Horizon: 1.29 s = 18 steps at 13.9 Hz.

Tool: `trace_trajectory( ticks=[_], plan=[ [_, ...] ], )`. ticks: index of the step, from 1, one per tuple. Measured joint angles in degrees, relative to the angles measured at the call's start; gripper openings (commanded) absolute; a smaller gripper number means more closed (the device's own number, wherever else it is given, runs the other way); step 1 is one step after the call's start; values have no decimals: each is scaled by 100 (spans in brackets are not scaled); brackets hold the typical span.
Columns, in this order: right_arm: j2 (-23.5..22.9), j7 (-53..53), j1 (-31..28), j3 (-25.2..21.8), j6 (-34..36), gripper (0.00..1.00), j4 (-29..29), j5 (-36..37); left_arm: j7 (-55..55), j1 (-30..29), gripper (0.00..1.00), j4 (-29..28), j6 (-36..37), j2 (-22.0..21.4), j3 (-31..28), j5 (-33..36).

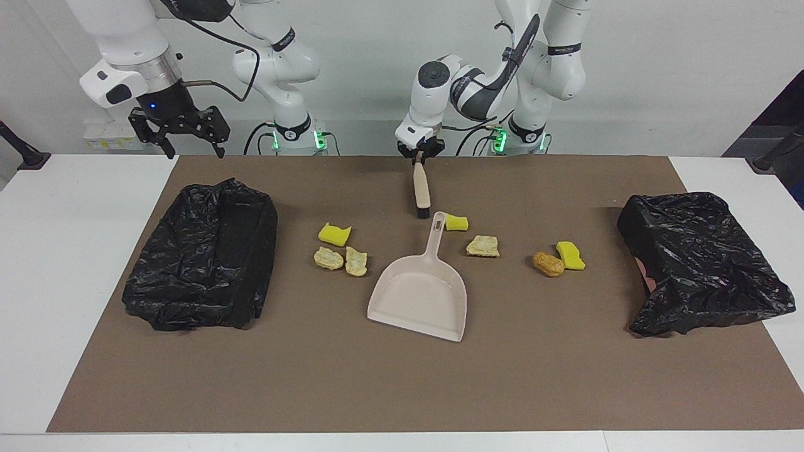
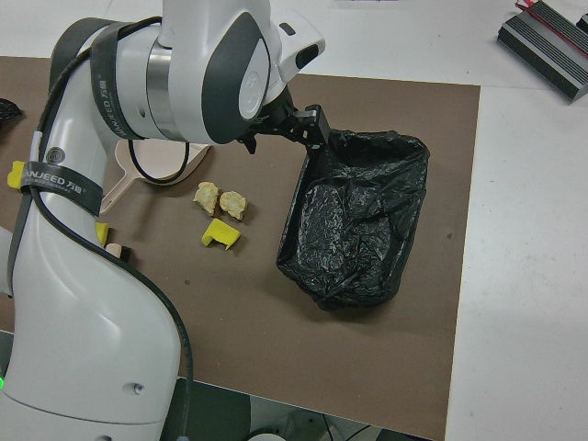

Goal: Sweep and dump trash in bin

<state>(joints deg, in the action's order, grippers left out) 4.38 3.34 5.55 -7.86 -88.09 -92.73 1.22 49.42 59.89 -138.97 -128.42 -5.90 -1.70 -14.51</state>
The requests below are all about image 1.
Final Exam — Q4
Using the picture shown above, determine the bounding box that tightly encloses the black bag lined bin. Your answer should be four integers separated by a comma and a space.
121, 178, 279, 332
616, 191, 797, 338

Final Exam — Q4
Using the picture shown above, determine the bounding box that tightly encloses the brown table mat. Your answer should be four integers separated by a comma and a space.
47, 155, 804, 434

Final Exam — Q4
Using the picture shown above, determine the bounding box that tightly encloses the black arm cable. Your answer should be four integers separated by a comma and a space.
440, 13, 542, 132
160, 0, 261, 104

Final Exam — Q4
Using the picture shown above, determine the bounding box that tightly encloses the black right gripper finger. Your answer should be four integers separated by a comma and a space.
128, 107, 177, 159
196, 105, 231, 158

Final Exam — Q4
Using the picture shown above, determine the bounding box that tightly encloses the black stand leg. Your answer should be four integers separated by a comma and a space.
0, 121, 51, 171
746, 122, 804, 175

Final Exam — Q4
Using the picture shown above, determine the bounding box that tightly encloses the white box on table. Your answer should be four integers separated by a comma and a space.
83, 121, 151, 151

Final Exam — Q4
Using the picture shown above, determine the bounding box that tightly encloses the beige plastic dustpan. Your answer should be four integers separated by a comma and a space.
367, 212, 468, 343

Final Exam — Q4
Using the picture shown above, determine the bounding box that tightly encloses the beige handled brush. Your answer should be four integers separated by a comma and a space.
411, 160, 433, 220

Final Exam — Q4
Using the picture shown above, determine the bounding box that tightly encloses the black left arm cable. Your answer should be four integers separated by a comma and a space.
440, 13, 542, 132

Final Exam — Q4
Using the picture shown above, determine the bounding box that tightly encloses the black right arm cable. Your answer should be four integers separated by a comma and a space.
160, 0, 261, 104

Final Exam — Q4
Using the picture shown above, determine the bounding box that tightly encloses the brown bread roll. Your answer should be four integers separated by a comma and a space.
533, 251, 565, 277

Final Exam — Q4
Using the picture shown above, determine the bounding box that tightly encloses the beige bread chunk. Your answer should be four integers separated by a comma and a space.
313, 246, 345, 271
344, 246, 369, 277
465, 235, 501, 258

